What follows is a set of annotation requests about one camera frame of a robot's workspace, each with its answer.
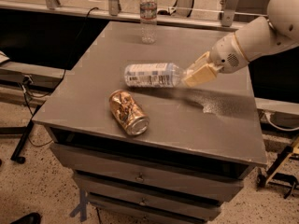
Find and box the black table leg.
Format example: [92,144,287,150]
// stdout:
[10,105,43,165]

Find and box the blue label plastic bottle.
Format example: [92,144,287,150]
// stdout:
[124,63,186,88]

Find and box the crushed orange soda can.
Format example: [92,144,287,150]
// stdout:
[109,90,150,136]

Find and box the black shoe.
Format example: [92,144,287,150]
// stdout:
[10,213,41,224]

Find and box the clear plastic water bottle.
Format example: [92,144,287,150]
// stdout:
[139,0,157,44]

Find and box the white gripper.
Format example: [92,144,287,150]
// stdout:
[182,33,249,87]

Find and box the white cable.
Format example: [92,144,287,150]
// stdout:
[263,110,299,133]

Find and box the black power cable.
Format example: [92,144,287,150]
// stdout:
[18,7,100,147]

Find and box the black yellow stand leg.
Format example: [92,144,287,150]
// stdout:
[257,135,299,199]

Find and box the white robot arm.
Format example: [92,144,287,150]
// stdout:
[181,0,299,87]

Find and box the grey drawer cabinet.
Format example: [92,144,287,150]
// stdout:
[35,22,266,224]

